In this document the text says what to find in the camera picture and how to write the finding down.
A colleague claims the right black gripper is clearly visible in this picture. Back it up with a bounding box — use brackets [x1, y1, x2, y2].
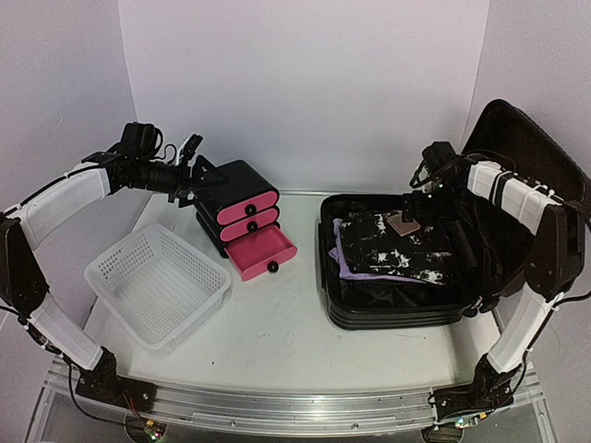
[400, 178, 462, 223]

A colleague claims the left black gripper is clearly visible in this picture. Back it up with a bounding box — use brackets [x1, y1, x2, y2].
[127, 153, 230, 207]

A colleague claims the brown square compact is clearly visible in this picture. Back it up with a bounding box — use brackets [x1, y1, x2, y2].
[387, 211, 421, 237]

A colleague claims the black pink three-drawer organizer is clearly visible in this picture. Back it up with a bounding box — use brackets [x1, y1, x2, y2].
[196, 160, 297, 281]

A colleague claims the black ribbed hard-shell suitcase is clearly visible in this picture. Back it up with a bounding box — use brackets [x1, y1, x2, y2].
[319, 99, 590, 330]

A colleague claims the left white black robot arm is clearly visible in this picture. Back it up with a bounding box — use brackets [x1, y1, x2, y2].
[1, 122, 229, 413]

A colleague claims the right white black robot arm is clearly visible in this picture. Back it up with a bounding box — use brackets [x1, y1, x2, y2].
[410, 142, 590, 420]

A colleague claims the black white patterned folded garment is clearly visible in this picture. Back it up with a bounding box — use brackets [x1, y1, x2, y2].
[340, 210, 460, 287]

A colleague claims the purple folded cloth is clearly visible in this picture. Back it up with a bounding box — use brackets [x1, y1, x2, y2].
[329, 218, 419, 283]

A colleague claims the white perforated plastic basket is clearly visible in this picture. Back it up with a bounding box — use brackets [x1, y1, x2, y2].
[84, 223, 232, 353]

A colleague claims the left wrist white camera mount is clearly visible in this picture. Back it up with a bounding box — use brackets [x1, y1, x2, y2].
[177, 134, 203, 165]

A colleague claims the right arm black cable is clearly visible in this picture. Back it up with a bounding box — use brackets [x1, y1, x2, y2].
[456, 150, 591, 305]

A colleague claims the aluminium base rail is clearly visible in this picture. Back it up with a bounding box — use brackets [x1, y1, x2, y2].
[43, 350, 555, 435]

